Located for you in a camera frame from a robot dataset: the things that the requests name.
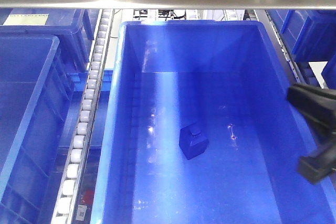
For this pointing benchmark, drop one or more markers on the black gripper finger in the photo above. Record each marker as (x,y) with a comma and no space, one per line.
(316,105)
(318,162)

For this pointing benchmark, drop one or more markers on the blue plastic bottle-shaped part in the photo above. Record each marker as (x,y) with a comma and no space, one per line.
(193,140)

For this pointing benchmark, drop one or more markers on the roller track right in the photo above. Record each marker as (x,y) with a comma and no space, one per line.
(287,30)

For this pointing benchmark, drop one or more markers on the blue bin back right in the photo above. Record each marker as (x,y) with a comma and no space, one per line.
(309,35)

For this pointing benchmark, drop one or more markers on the large blue target bin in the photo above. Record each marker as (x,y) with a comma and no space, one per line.
(227,77)

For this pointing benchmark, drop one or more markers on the white roller track left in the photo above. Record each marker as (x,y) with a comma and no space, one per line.
(79,146)

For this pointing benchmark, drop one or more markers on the blue bin back left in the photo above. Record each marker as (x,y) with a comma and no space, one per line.
(74,28)

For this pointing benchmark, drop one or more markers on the blue bin left of target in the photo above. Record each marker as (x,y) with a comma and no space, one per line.
(36,92)

